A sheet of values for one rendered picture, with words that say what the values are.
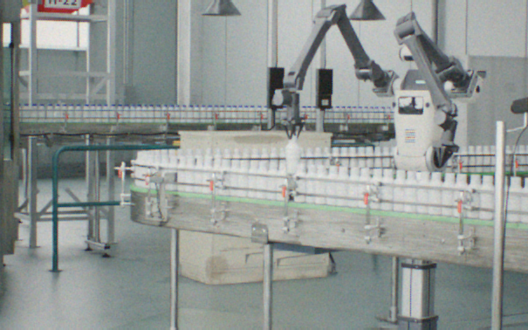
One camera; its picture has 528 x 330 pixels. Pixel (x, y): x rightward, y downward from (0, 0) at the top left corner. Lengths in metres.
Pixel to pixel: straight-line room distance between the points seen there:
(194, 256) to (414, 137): 4.22
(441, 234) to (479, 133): 6.47
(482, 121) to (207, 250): 3.21
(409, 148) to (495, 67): 5.76
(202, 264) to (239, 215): 3.94
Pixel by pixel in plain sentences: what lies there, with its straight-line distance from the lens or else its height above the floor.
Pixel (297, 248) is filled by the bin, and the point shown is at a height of 0.75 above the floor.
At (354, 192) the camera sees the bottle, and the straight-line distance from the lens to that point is 4.87.
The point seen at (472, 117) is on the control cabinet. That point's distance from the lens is 10.96.
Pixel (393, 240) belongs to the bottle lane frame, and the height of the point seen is 0.88.
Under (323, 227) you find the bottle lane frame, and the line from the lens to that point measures 4.95.
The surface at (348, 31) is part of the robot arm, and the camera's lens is 5.38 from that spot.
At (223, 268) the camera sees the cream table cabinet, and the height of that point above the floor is 0.12.
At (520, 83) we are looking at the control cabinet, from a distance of 11.32.
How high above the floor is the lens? 1.44
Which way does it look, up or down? 3 degrees down
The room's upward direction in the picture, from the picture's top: 1 degrees clockwise
